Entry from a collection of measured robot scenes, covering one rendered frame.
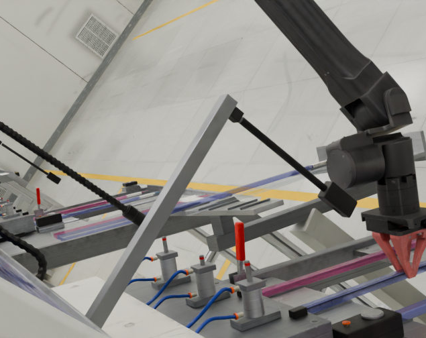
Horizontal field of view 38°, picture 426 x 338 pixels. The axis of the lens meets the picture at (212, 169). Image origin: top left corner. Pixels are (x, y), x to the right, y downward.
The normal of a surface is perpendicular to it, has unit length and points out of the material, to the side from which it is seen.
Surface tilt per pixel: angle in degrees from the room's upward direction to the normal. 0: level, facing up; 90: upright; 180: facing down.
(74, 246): 90
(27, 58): 89
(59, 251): 90
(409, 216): 46
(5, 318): 90
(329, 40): 77
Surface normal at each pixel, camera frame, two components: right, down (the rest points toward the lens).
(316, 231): 0.52, -0.07
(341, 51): 0.31, -0.23
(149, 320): -0.15, -0.98
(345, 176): -0.89, 0.18
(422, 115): -0.73, -0.55
